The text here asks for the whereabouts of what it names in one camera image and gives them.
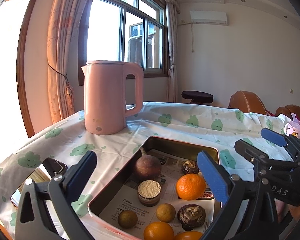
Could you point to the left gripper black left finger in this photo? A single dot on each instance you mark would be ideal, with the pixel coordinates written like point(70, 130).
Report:
point(33, 220)

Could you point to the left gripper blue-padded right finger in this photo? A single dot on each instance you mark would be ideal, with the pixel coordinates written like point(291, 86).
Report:
point(260, 218)

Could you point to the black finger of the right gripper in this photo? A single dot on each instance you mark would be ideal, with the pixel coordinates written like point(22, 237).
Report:
point(261, 161)

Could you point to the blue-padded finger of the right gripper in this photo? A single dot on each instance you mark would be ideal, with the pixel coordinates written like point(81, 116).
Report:
point(290, 143)

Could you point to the small cake cup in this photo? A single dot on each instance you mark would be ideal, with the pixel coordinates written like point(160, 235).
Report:
point(208, 194)

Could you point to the dark chocolate pastry front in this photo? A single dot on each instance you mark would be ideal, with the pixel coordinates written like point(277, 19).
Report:
point(191, 216)

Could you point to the smooth orange tomato-like fruit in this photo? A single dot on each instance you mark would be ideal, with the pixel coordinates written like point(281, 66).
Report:
point(188, 235)

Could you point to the dark chocolate walnut pastry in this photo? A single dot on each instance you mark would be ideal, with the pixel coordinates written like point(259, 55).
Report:
point(190, 167)

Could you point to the round longan fruit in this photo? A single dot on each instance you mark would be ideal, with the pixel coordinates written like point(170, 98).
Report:
point(165, 213)

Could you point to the crumb-topped layered cake cup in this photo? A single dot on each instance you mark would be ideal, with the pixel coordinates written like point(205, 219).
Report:
point(149, 192)

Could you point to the large reddish-brown round fruit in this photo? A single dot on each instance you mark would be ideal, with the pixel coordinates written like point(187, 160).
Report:
point(147, 167)

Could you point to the pink cartoon cat cup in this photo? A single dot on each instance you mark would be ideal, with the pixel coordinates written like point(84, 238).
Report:
point(292, 128)

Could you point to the brown leather sofa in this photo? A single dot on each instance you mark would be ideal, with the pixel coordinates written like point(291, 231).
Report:
point(288, 110)

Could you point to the black smartphone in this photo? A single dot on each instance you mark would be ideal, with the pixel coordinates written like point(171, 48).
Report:
point(45, 172)

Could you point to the textured mandarin orange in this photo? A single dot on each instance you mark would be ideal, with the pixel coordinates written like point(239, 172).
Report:
point(190, 186)

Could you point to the brown leather chair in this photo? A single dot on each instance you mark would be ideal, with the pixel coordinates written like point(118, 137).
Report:
point(247, 102)

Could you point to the white green-cloud tablecloth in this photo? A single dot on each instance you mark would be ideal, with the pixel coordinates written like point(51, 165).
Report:
point(68, 140)

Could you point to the printed paper sheet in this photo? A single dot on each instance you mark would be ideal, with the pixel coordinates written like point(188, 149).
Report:
point(121, 194)

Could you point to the pink metal tin box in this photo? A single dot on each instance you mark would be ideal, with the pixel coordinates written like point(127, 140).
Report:
point(172, 147)

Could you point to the small yellow-brown longan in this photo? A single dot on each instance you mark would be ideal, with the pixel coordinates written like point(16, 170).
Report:
point(127, 219)

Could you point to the round dark stool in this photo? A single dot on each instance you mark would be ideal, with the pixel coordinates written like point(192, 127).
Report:
point(197, 97)

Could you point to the pink electric kettle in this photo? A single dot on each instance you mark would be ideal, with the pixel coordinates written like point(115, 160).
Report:
point(105, 95)

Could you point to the white air conditioner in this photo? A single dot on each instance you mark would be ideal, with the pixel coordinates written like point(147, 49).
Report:
point(209, 17)

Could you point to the brown framed window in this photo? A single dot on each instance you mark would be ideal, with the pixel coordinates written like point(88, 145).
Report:
point(125, 30)

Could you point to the pink floral curtain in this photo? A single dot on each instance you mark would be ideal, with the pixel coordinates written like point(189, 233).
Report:
point(63, 26)

